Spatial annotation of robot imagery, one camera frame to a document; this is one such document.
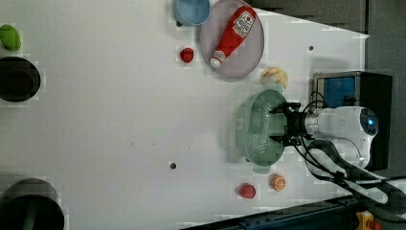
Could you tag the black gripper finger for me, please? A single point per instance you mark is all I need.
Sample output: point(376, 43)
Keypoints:
point(280, 109)
point(280, 139)

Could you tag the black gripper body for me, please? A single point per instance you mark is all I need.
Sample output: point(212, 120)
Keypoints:
point(295, 124)

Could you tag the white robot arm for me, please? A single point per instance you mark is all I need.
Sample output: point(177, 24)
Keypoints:
point(337, 146)

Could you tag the yellow plush banana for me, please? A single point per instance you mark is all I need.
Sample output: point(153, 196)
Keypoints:
point(274, 74)

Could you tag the orange slice toy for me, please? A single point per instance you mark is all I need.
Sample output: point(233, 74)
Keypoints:
point(278, 182)

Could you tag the large red toy strawberry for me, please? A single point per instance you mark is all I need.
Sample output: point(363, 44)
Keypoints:
point(247, 191)

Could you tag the grey round plate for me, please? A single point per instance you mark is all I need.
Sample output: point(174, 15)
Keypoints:
point(246, 57)

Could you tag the black toaster oven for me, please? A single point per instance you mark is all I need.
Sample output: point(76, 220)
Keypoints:
point(370, 90)

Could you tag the red plush ketchup bottle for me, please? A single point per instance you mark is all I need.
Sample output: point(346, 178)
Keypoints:
point(238, 27)

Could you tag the small red toy strawberry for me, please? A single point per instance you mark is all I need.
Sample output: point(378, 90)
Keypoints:
point(187, 55)

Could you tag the blue plastic cup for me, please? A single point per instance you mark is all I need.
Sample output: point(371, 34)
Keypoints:
point(191, 12)

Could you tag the dark round bin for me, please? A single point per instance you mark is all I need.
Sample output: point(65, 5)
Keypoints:
point(31, 204)

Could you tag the green cylinder cap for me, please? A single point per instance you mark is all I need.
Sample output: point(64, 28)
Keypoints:
point(10, 37)

